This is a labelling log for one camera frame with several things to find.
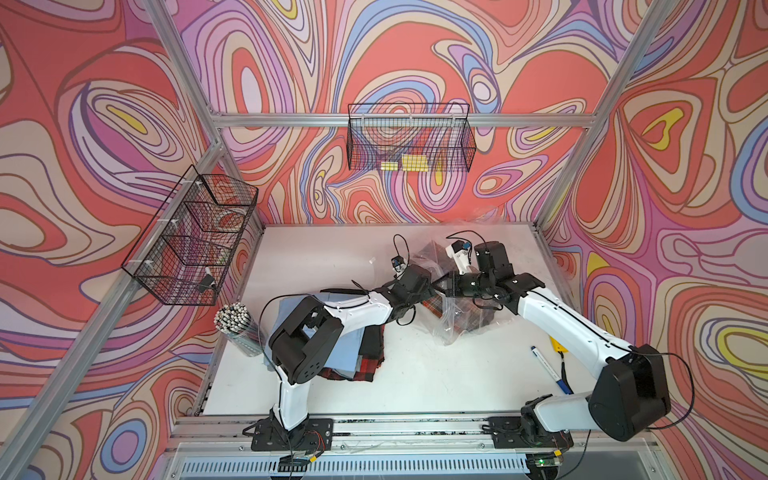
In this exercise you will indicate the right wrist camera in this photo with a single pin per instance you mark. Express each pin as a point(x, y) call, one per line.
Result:
point(459, 251)

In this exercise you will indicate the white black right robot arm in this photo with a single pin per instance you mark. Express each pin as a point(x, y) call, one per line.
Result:
point(631, 390)

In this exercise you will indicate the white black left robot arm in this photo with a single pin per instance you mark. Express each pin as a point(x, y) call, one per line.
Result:
point(301, 345)

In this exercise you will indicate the yellow tool on table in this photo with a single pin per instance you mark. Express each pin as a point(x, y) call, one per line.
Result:
point(557, 346)

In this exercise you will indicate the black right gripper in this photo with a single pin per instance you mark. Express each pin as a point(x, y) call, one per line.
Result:
point(452, 283)

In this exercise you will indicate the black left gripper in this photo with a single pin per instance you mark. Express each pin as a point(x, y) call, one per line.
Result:
point(424, 293)

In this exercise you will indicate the brown multicolour plaid shirt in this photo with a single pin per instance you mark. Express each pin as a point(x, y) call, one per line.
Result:
point(449, 317)

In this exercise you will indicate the blue white marker pen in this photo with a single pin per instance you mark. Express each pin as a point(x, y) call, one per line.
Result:
point(550, 371)

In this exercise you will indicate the black wire basket wall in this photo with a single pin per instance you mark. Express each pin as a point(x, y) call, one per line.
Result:
point(385, 131)
point(183, 257)

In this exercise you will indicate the red black plaid shirt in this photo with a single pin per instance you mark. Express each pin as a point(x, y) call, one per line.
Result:
point(365, 370)

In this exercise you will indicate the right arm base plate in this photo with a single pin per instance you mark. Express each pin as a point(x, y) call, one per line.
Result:
point(519, 432)

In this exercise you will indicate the bundle of rods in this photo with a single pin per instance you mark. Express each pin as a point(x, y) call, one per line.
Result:
point(236, 323)

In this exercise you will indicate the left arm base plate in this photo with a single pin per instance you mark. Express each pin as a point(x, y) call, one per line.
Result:
point(310, 436)

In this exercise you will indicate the black wire basket left wall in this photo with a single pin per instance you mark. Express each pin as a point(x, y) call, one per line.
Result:
point(183, 257)

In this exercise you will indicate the black wire basket back wall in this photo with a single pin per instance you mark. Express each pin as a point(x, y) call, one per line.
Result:
point(385, 131)

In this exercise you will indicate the light blue shirt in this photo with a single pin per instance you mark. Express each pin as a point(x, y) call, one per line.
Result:
point(286, 305)

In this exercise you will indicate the yellow block in basket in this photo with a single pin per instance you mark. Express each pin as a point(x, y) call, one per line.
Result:
point(407, 163)

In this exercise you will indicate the clear plastic vacuum bag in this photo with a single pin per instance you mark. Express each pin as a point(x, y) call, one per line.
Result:
point(472, 231)

